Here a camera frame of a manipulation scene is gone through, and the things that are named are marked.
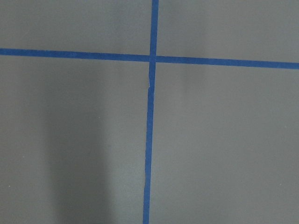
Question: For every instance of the vertical blue tape line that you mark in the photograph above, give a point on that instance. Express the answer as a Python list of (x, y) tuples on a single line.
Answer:
[(150, 110)]

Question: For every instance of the horizontal blue tape line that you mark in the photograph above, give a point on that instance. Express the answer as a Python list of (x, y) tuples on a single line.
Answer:
[(147, 58)]

